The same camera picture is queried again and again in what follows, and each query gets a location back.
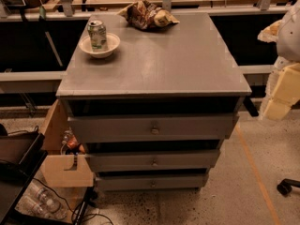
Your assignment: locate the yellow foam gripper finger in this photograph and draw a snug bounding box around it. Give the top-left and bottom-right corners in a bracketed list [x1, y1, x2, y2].
[257, 20, 281, 43]
[262, 63, 300, 121]

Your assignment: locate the bottom grey drawer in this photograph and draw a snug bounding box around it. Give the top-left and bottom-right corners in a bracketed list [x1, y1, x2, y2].
[96, 174, 208, 191]

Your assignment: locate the grey drawer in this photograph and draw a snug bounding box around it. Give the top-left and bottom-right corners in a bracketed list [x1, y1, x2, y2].
[68, 113, 238, 143]
[85, 150, 219, 172]
[96, 174, 208, 191]

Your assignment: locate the black cart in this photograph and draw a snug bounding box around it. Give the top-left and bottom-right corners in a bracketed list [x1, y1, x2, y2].
[0, 125, 46, 225]

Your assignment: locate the top grey drawer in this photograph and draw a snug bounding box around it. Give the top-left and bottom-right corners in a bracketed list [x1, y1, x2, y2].
[68, 113, 238, 143]

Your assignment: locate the green 7up soda can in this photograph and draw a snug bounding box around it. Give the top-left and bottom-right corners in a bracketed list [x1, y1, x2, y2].
[87, 20, 108, 52]

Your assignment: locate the grey drawer cabinet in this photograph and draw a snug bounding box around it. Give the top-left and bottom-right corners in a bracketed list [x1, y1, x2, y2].
[57, 13, 251, 178]

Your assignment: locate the crumpled chip bag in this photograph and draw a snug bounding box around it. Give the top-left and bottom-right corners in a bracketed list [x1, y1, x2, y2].
[117, 0, 179, 30]

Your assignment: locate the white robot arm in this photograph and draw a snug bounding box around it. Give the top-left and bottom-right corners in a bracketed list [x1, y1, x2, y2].
[258, 0, 300, 121]

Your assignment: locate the black office chair base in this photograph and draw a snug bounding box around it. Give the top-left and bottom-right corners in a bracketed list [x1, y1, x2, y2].
[277, 179, 300, 196]

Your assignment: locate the white paper bowl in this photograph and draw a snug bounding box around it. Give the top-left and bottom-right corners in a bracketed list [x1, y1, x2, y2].
[79, 33, 120, 58]

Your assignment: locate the middle grey drawer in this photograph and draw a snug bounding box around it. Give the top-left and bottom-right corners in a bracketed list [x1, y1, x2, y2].
[85, 150, 219, 172]

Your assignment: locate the plastic water bottle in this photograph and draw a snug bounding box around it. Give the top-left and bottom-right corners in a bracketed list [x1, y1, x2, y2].
[29, 182, 61, 213]
[22, 196, 67, 220]

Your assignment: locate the black cable on floor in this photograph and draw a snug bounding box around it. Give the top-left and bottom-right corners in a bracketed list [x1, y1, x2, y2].
[31, 176, 115, 225]

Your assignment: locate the metal railing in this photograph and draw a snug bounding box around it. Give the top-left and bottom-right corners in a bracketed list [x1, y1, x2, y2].
[0, 0, 300, 23]

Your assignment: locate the wooden crate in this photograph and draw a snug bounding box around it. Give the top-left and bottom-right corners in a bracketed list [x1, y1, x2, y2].
[39, 99, 94, 188]

